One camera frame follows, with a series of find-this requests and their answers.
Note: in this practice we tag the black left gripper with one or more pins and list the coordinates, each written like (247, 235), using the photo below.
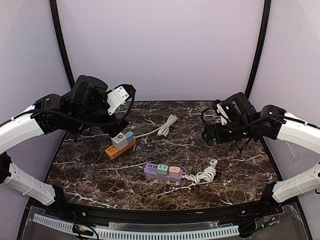
(108, 126)

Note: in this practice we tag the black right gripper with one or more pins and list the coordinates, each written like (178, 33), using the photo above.
(220, 138)

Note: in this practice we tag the white cube adapter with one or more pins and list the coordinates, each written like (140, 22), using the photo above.
(120, 141)

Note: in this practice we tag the blue charger plug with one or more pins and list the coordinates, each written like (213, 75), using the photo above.
(130, 137)

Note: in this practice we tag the orange power strip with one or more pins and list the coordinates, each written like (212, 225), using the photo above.
(112, 152)

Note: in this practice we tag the pink charger plug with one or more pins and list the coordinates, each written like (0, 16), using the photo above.
(174, 172)

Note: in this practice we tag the purple power strip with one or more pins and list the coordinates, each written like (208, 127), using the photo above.
(150, 170)

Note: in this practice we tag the green charger plug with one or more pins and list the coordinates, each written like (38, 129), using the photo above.
(162, 169)

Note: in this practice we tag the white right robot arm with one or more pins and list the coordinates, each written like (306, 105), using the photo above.
(277, 124)

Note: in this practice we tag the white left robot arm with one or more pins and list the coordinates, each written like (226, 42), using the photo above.
(47, 115)

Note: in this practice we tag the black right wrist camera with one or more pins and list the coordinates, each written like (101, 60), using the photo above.
(239, 109)

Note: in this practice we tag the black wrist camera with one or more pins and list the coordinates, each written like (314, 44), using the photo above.
(90, 93)
(239, 109)

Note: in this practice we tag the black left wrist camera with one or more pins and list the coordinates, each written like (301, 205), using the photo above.
(90, 93)

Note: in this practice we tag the black front rail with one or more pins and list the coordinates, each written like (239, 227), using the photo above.
(239, 213)

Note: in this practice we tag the white slotted cable duct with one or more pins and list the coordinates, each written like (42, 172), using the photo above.
(102, 233)

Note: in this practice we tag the black left frame post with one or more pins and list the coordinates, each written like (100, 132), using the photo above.
(61, 42)

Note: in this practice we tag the black frame post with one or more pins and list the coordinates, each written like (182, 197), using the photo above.
(259, 47)
(61, 42)

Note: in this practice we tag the black right frame post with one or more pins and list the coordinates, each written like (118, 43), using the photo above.
(259, 47)

